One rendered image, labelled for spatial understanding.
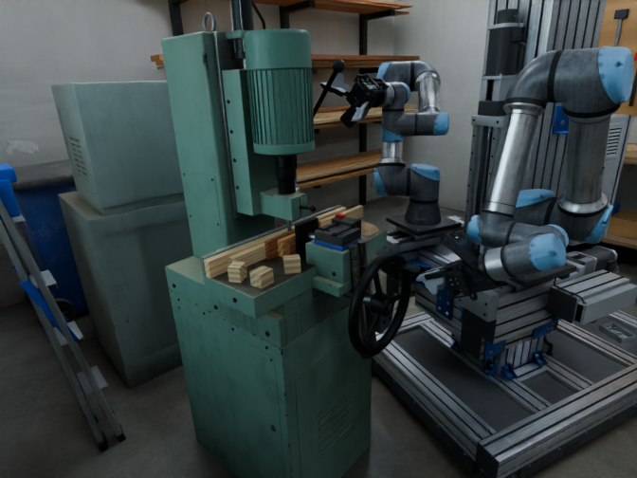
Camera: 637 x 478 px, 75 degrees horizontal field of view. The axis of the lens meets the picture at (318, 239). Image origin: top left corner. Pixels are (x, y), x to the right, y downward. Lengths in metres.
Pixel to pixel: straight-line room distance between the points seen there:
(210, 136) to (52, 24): 2.23
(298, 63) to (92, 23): 2.46
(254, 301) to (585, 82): 0.89
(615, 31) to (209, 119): 3.40
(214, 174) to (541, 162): 1.09
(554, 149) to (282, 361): 1.15
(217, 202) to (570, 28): 1.22
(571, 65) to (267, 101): 0.71
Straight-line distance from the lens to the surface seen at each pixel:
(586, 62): 1.13
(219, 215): 1.35
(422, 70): 1.78
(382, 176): 1.71
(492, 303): 1.34
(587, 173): 1.25
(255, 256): 1.20
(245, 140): 1.24
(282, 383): 1.23
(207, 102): 1.29
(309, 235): 1.22
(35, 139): 3.36
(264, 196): 1.28
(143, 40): 3.55
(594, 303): 1.51
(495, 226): 1.11
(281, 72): 1.13
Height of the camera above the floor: 1.38
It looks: 21 degrees down
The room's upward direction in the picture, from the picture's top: 2 degrees counter-clockwise
